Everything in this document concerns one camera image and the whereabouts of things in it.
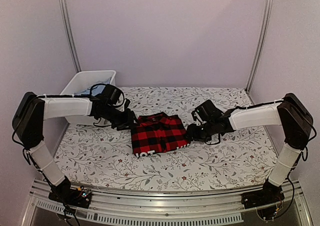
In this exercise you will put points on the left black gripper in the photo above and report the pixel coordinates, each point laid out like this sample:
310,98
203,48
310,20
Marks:
128,121

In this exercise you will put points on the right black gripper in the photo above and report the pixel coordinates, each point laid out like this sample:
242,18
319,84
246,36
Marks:
192,135

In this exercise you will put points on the red black plaid shirt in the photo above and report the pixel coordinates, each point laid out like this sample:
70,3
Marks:
158,133

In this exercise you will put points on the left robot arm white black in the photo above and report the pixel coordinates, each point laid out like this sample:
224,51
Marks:
33,110

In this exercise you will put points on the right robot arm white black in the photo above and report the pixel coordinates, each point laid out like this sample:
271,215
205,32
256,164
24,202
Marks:
288,112

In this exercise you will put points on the light blue shirt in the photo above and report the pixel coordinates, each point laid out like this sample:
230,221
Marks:
95,89

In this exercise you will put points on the floral patterned table cloth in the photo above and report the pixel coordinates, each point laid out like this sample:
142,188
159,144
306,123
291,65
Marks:
103,157

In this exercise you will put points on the white plastic bin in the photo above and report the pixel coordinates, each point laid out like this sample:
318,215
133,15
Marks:
81,81

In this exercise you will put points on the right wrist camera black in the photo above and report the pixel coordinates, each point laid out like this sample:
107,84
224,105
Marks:
206,112

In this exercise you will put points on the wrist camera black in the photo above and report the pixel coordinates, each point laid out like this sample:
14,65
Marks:
113,96
206,112

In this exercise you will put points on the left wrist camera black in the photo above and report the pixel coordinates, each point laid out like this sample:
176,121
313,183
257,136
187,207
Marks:
113,96

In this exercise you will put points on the aluminium front rail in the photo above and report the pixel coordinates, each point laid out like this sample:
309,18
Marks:
39,192

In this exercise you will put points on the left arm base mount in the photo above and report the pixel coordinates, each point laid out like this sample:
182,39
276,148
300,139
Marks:
73,196

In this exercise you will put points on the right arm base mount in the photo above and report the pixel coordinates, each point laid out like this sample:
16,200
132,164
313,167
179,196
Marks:
267,195

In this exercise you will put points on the perforated metal cable tray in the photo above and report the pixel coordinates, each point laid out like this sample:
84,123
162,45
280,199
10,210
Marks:
140,217

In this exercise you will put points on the left aluminium frame post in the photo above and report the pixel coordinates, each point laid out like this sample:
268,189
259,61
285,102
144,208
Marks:
69,35

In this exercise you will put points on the aluminium frame post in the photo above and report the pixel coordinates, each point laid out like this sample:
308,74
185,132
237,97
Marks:
260,44
69,35

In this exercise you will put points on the right aluminium frame post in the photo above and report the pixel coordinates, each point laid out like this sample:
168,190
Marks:
260,44

